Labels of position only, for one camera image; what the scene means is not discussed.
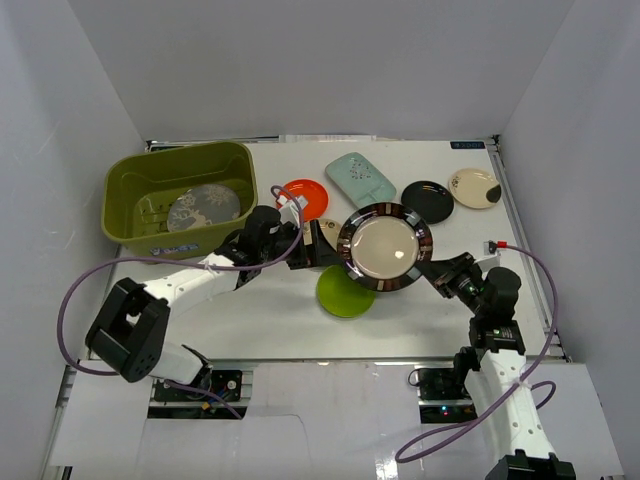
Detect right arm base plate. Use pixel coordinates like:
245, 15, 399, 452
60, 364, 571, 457
407, 368, 477, 425

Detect papers at table back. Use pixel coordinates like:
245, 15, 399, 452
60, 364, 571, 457
278, 134, 377, 143

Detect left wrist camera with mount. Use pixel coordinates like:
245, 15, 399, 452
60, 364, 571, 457
276, 194, 308, 224

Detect olive green plastic bin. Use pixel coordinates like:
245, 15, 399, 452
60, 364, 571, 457
101, 141, 258, 259

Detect large black rimmed beige plate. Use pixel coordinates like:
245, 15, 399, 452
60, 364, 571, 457
337, 202, 433, 292

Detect light blue oblong dish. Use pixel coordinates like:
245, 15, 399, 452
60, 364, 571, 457
325, 152, 397, 209

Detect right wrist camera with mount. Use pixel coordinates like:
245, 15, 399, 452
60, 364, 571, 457
483, 240, 508, 257

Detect cream plate with black spot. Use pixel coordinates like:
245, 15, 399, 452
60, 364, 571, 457
449, 168, 502, 210

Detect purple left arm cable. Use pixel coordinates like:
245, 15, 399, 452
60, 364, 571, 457
57, 185, 306, 420

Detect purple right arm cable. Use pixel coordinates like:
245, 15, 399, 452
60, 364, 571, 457
394, 242, 560, 464

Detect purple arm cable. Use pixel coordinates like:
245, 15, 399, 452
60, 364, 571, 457
394, 242, 560, 464
57, 185, 306, 420

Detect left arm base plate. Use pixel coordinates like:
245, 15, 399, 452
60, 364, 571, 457
147, 370, 247, 420

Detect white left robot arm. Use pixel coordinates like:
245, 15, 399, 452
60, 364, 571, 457
85, 206, 340, 399

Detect grey plate with reindeer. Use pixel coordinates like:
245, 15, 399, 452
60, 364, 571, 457
166, 184, 241, 232

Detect blue label sticker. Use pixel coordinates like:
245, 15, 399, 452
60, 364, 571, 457
450, 141, 486, 150

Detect beige plate with characters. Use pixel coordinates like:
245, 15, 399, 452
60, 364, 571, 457
318, 218, 342, 250

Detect orange round plate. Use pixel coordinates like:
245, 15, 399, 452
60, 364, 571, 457
284, 179, 329, 221

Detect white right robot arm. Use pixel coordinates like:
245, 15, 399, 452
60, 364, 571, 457
417, 253, 576, 479

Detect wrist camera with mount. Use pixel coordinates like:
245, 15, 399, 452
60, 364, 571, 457
276, 194, 308, 224
483, 240, 508, 257

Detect black round plate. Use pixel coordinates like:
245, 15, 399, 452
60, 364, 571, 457
401, 181, 454, 225

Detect lime green round plate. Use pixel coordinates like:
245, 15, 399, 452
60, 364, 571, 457
316, 265, 376, 319

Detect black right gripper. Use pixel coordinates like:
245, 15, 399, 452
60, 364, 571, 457
415, 252, 489, 317

